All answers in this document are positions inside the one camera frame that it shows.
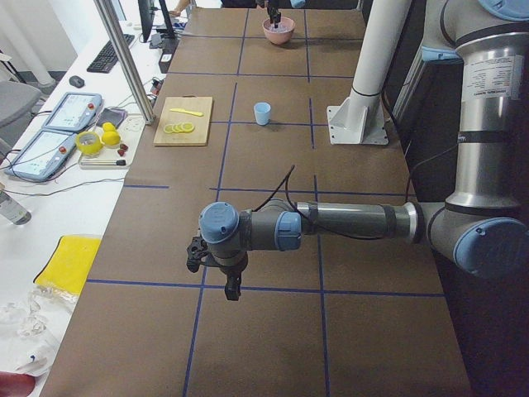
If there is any whole lemon near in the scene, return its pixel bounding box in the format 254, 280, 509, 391
101, 130, 121, 146

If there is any white pillar with base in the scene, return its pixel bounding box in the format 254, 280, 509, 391
327, 0, 412, 145

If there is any wooden cutting board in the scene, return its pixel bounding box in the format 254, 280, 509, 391
153, 97, 213, 146

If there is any black keyboard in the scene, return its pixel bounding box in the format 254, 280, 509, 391
87, 41, 118, 74

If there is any whole lemon far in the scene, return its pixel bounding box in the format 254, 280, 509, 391
102, 122, 117, 132

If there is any light blue cup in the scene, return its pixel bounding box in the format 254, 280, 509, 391
254, 102, 271, 126

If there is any yellow cloth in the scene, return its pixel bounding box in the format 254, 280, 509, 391
33, 235, 102, 296

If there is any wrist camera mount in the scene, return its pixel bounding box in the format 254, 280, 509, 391
186, 236, 217, 273

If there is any teach pendant far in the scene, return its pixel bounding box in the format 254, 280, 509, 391
43, 92, 102, 132

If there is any purple notebook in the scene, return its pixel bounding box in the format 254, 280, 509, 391
96, 108, 128, 127

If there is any teach pendant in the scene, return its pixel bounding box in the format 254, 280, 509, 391
4, 128, 78, 182
43, 92, 102, 132

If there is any aluminium frame post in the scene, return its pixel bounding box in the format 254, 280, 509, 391
94, 0, 155, 125

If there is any pink bowl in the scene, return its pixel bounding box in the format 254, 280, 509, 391
262, 17, 296, 45

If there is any black monitor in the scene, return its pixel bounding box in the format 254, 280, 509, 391
138, 0, 179, 54

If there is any white tray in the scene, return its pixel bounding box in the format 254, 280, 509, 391
78, 114, 145, 170

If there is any yellow plastic knife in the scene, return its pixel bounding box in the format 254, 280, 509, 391
169, 108, 204, 117

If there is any whole lemon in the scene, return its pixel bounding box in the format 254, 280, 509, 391
101, 130, 121, 146
102, 122, 117, 132

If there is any clear ice cubes pile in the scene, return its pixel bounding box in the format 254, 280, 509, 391
263, 21, 294, 36

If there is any black computer mouse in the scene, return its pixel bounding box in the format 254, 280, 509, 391
69, 75, 85, 88

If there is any yellow tape roll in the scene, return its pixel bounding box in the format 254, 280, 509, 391
75, 132, 103, 155

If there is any black power strip box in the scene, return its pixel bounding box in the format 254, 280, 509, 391
158, 38, 179, 74

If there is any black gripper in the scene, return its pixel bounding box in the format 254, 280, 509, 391
217, 255, 247, 301
265, 0, 281, 27

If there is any teach pendant near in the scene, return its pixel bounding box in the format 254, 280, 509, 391
4, 128, 78, 182

